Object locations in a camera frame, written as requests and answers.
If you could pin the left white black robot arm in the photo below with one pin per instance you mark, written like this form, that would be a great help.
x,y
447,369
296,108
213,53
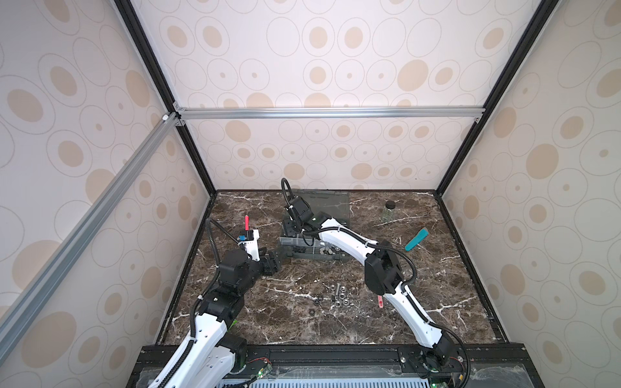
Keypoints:
x,y
209,352

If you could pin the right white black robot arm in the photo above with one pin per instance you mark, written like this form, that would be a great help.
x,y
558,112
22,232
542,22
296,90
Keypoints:
x,y
388,273

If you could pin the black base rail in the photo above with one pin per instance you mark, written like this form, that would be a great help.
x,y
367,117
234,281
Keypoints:
x,y
388,365

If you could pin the cluster of silver hex nuts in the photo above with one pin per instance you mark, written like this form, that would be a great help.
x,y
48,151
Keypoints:
x,y
335,296

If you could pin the left diagonal aluminium frame bar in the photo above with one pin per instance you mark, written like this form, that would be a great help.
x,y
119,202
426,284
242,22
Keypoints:
x,y
21,316

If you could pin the grey compartment organizer box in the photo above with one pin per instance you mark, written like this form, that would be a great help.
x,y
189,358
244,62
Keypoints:
x,y
301,240

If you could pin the horizontal aluminium frame bar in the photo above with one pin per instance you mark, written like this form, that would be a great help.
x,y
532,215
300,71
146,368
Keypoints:
x,y
335,113

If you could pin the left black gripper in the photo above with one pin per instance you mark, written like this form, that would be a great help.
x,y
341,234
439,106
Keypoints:
x,y
275,264

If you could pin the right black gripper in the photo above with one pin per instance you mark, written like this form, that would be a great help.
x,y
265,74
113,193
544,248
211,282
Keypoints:
x,y
287,226

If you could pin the small black-lidded glass jar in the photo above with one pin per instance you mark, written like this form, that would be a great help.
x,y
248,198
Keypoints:
x,y
388,211

